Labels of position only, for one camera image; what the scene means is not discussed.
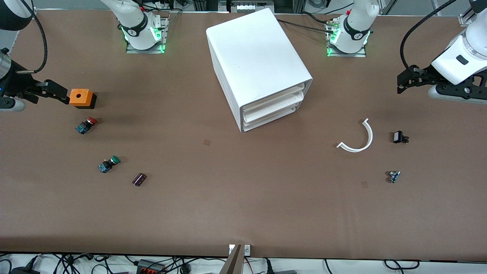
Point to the black plug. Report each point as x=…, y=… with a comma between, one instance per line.
x=24, y=271

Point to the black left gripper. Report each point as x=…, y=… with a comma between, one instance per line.
x=425, y=74

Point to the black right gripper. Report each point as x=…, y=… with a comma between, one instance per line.
x=16, y=84

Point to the brown wooden post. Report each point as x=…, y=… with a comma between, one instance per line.
x=233, y=262

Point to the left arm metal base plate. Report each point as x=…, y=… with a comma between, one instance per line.
x=363, y=54

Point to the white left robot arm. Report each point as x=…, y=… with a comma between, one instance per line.
x=355, y=23

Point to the dark purple cylinder capacitor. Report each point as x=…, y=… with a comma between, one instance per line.
x=139, y=179

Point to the white plastic drawer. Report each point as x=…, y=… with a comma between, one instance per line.
x=274, y=102
x=272, y=118
x=274, y=110

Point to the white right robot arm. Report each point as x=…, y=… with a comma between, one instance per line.
x=135, y=19

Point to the white drawer cabinet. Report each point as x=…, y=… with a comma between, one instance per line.
x=255, y=53

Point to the black square switch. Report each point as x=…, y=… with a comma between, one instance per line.
x=398, y=137

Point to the white curved plastic clip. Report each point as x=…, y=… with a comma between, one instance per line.
x=370, y=137

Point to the small metal blue component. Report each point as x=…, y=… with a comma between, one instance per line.
x=393, y=177

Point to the orange box with hole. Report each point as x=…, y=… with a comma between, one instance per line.
x=78, y=97

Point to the black power strip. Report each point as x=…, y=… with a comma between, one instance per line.
x=150, y=267

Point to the white table edge bracket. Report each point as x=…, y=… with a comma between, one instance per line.
x=247, y=250

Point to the grey device with connectors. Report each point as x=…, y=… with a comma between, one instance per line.
x=245, y=5

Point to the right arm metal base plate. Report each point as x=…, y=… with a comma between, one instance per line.
x=165, y=36

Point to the green push button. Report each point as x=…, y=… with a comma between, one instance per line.
x=108, y=163

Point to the red push button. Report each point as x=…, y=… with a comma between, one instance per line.
x=85, y=125

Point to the metal corner bracket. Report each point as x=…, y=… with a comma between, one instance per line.
x=465, y=19

